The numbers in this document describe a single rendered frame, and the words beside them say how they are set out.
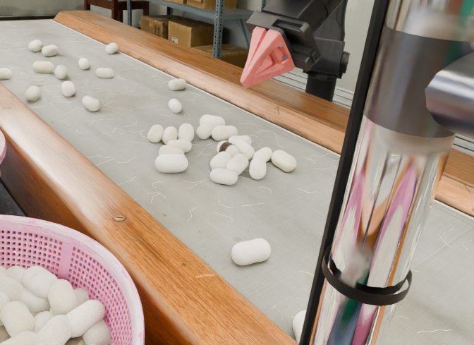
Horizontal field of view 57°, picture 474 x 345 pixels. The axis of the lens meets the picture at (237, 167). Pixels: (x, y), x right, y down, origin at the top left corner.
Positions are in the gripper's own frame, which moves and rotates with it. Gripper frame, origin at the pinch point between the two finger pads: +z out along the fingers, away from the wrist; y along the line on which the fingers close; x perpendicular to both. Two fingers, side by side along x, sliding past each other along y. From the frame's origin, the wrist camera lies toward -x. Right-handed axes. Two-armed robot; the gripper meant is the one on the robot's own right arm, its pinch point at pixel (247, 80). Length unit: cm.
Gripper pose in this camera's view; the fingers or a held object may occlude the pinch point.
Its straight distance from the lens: 61.3
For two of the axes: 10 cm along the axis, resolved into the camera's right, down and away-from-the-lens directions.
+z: -6.3, 7.6, -1.8
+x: 4.1, 5.3, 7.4
